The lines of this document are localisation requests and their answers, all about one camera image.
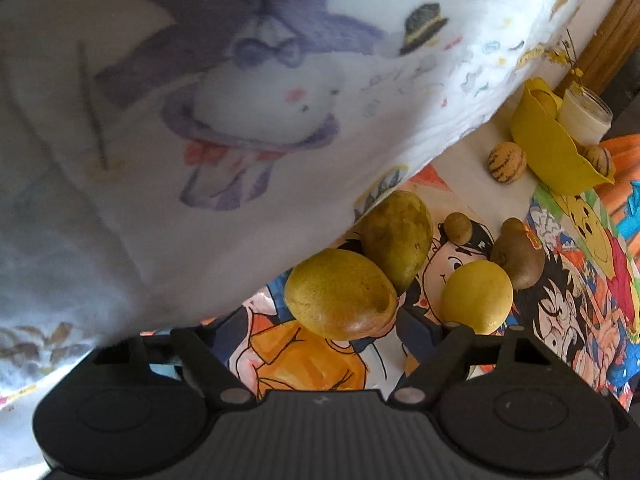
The colourful anime poster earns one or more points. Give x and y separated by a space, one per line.
575 280

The round yellow lemon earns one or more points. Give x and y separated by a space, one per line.
477 297

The cartoon boys poster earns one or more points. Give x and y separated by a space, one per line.
310 365

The large brown kiwi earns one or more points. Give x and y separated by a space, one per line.
520 262

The yellow bowl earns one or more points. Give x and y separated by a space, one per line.
545 150

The walnut in bowl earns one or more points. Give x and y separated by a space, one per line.
599 159

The yellow-green mango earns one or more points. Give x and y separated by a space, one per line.
340 295

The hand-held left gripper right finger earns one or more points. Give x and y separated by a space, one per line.
416 335

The white printed blanket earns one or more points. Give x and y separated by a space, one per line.
200 135

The orange pumpkin poster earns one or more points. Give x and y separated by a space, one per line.
627 160

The glass jar with white candle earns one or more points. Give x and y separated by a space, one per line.
582 117

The striped brown walnut on table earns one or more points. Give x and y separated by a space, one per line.
507 161

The yellow fruit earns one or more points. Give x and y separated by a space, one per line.
545 102

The dark green mango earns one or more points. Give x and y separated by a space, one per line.
400 235

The wooden post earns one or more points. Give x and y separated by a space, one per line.
607 35

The yellow flower sprig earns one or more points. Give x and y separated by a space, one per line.
570 57

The small round brown fruit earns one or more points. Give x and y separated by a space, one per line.
458 226

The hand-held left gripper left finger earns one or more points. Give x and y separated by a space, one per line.
200 355

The small brown kiwi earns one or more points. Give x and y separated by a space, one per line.
513 227

